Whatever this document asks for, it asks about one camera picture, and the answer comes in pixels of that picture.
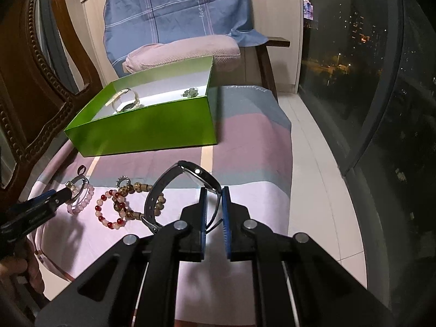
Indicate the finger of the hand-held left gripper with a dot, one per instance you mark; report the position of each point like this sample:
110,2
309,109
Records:
58,196

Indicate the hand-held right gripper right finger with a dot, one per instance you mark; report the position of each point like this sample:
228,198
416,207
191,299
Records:
227,221

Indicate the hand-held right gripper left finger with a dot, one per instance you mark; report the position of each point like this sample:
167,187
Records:
203,218

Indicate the silver bangle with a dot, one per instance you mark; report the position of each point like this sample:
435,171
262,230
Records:
72,184

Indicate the green cardboard box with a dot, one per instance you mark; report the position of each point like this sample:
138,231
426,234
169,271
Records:
153,129

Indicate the person's left hand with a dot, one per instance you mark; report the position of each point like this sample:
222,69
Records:
32,269

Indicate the striped pink grey blanket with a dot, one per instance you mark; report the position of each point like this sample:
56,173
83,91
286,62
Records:
248,143

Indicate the carved wooden chair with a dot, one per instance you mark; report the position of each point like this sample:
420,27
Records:
20,85

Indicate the white wrist watch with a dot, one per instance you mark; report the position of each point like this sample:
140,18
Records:
120,96

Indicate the green bead charm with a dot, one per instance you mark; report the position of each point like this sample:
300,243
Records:
190,92

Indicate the pink pillow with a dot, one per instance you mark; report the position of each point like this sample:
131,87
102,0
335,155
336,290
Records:
184,49

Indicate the beige wooden cabinet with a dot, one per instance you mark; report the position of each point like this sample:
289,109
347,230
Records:
93,24

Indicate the dark wooden bench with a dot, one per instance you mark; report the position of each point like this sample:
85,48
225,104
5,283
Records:
272,42

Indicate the glass window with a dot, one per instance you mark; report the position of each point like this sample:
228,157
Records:
374,75

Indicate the blue plaid pillow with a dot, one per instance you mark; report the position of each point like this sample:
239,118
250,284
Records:
170,6

